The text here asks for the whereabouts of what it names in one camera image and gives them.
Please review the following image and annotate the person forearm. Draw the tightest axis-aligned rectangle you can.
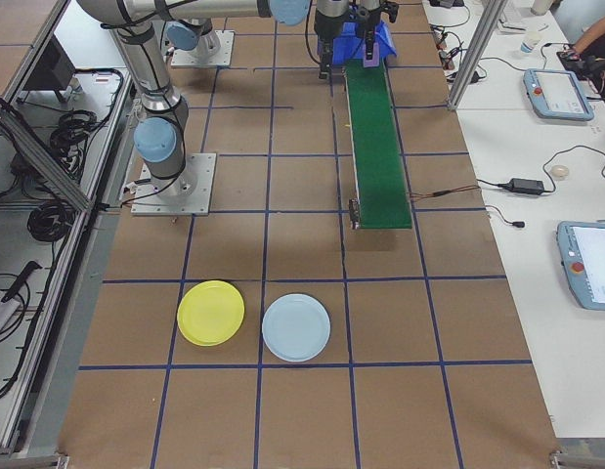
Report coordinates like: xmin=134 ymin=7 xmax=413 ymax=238
xmin=573 ymin=9 xmax=605 ymax=55

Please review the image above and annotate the light blue plastic plate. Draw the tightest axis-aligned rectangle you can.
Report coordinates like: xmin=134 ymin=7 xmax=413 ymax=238
xmin=261 ymin=292 xmax=332 ymax=363

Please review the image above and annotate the yellow plastic plate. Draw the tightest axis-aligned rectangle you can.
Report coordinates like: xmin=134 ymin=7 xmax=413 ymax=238
xmin=177 ymin=279 xmax=246 ymax=347

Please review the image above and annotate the blue plastic storage bin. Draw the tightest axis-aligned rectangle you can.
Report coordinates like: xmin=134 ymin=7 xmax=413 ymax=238
xmin=329 ymin=21 xmax=399 ymax=67

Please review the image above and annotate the green conveyor belt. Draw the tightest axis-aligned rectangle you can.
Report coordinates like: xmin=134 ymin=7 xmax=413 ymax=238
xmin=341 ymin=61 xmax=414 ymax=231

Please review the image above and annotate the blue grey teach pendant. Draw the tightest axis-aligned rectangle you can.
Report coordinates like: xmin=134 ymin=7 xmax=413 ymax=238
xmin=555 ymin=220 xmax=605 ymax=312
xmin=522 ymin=67 xmax=595 ymax=121

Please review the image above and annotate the black electronics box with lights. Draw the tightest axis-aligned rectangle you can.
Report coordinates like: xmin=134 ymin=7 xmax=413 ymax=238
xmin=558 ymin=46 xmax=589 ymax=72

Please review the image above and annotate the black power adapter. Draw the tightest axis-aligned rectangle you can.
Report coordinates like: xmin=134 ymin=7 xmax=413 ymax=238
xmin=506 ymin=178 xmax=546 ymax=195

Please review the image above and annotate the black power supply box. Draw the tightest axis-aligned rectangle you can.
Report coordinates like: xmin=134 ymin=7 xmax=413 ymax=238
xmin=21 ymin=36 xmax=76 ymax=92

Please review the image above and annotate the aluminium profile bar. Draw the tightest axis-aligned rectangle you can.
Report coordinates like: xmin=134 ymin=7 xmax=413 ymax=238
xmin=0 ymin=453 xmax=71 ymax=469
xmin=548 ymin=447 xmax=605 ymax=469

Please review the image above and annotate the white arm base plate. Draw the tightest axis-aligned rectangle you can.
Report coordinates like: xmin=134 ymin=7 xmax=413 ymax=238
xmin=130 ymin=151 xmax=218 ymax=216
xmin=170 ymin=29 xmax=235 ymax=68

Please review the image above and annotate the aluminium upright post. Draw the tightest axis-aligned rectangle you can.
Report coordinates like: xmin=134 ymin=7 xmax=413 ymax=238
xmin=447 ymin=0 xmax=508 ymax=111

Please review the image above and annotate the red and black wire pair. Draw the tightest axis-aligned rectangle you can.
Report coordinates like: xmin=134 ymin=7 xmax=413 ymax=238
xmin=407 ymin=185 xmax=481 ymax=202

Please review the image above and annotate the black cable with plug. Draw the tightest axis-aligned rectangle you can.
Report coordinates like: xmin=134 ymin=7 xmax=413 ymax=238
xmin=485 ymin=204 xmax=527 ymax=230

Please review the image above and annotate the black coiled cable bundle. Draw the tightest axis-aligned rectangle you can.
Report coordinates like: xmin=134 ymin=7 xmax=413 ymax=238
xmin=27 ymin=199 xmax=71 ymax=243
xmin=50 ymin=109 xmax=106 ymax=148

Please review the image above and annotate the V-shaped metal bar frame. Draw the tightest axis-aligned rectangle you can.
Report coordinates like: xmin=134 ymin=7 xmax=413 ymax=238
xmin=0 ymin=0 xmax=137 ymax=458

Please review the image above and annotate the black angled bracket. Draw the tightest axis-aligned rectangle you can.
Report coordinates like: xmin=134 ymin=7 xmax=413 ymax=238
xmin=0 ymin=261 xmax=43 ymax=303

